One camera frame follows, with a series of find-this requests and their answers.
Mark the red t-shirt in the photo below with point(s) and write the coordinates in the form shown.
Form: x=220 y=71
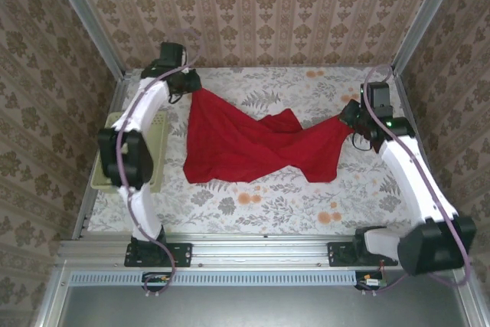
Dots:
x=229 y=143

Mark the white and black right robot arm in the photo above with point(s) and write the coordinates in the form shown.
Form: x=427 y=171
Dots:
x=413 y=177

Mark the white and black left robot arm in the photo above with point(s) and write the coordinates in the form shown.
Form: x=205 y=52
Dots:
x=143 y=105

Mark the pale green plastic basket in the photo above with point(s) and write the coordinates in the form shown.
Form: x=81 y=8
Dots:
x=161 y=158

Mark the floral table cloth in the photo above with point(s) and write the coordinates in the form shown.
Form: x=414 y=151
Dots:
x=268 y=208

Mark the small right connector board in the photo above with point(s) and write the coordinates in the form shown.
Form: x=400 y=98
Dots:
x=371 y=281

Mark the small connector board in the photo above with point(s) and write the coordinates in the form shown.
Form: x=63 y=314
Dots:
x=371 y=281
x=157 y=279

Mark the small left connector board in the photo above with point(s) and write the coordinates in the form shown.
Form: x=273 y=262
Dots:
x=157 y=279

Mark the aluminium frame post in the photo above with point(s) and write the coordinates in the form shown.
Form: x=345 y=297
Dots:
x=92 y=24
x=425 y=17

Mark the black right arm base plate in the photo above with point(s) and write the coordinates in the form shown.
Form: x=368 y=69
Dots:
x=337 y=254

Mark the aluminium mounting rail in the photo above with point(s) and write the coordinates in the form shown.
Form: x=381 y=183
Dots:
x=260 y=252

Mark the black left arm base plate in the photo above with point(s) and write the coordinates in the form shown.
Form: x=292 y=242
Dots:
x=183 y=254

